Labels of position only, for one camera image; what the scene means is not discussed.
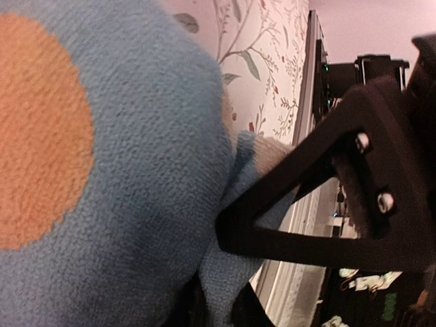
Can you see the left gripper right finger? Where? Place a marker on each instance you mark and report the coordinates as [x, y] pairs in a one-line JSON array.
[[247, 310]]

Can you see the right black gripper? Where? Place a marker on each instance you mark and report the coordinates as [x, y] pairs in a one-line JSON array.
[[418, 166]]

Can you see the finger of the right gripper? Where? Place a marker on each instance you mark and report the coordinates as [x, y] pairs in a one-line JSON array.
[[359, 146]]

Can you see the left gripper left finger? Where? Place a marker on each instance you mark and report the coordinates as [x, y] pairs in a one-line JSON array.
[[190, 308]]

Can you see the blue patterned towel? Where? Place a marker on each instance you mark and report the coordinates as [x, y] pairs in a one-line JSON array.
[[117, 155]]

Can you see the floral table mat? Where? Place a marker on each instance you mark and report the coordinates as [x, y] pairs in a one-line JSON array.
[[260, 46]]

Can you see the front aluminium rail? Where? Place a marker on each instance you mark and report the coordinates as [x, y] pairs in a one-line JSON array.
[[288, 289]]

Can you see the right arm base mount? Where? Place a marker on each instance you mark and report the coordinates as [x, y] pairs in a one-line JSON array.
[[332, 80]]

